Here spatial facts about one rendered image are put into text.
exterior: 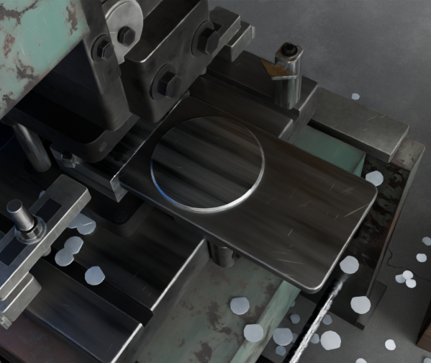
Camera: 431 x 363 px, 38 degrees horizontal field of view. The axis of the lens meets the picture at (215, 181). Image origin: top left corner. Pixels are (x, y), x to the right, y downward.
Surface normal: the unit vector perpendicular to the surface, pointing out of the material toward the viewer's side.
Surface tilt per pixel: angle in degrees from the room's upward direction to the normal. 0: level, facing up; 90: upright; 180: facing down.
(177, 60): 90
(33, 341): 0
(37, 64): 90
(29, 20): 90
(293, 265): 0
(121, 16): 90
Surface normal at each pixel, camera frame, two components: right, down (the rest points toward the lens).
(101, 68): 0.83, 0.44
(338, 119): -0.07, -0.54
